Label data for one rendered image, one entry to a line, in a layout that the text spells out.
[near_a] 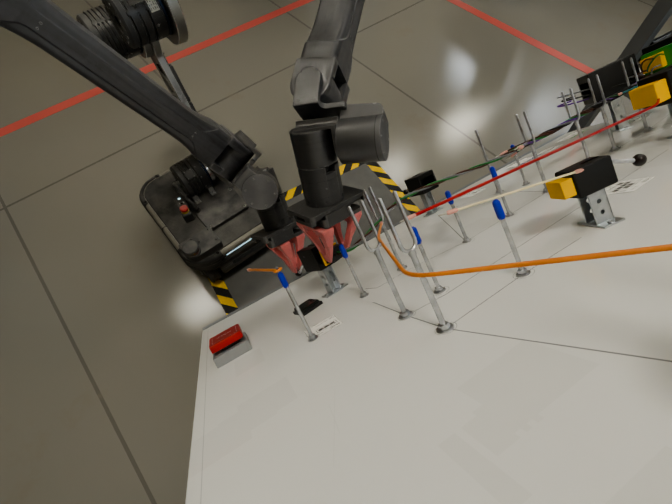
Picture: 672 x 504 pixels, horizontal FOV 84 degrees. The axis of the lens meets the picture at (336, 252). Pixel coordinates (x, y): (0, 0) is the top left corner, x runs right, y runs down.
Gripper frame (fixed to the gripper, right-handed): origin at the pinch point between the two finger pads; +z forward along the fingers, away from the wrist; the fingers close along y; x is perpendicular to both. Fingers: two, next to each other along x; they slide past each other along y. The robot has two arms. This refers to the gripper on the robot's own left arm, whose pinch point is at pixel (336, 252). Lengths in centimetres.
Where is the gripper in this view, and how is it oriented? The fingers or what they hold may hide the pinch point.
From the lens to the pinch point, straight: 59.2
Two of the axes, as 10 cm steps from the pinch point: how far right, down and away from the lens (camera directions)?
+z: 1.7, 8.4, 5.1
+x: -6.5, -2.9, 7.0
